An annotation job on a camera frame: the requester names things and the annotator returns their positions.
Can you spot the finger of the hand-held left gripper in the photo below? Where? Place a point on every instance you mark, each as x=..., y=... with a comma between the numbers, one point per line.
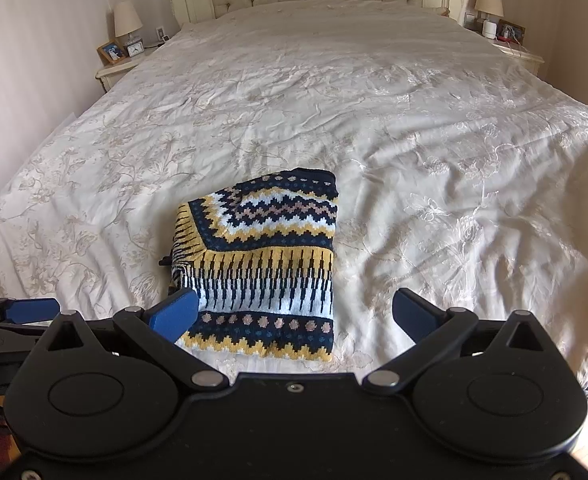
x=3, y=335
x=31, y=310

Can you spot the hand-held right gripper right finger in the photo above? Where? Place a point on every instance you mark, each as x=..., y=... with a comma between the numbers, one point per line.
x=416, y=317

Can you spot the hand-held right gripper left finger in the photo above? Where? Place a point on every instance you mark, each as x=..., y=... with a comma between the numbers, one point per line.
x=173, y=312

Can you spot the patterned knit sweater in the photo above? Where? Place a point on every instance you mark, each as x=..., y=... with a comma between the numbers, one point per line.
x=274, y=270

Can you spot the bed with white floral bedspread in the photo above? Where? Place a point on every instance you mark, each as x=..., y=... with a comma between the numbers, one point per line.
x=374, y=110

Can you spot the cream nightstand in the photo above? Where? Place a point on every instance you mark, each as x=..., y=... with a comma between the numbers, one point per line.
x=529, y=60
x=111, y=72

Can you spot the small white table clock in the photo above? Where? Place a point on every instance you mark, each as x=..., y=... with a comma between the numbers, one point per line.
x=135, y=50

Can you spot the table lamp with beige shade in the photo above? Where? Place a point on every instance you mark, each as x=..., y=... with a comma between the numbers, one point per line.
x=127, y=20
x=489, y=0

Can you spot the white cylinder device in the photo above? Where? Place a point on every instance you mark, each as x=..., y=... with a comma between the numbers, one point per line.
x=489, y=29

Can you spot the wooden photo frame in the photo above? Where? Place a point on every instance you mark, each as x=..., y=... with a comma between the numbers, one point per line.
x=112, y=52

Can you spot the white wall outlet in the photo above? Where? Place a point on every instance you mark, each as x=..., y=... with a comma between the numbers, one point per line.
x=161, y=33

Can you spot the dark picture frame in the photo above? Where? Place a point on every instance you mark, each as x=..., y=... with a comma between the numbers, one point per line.
x=511, y=31

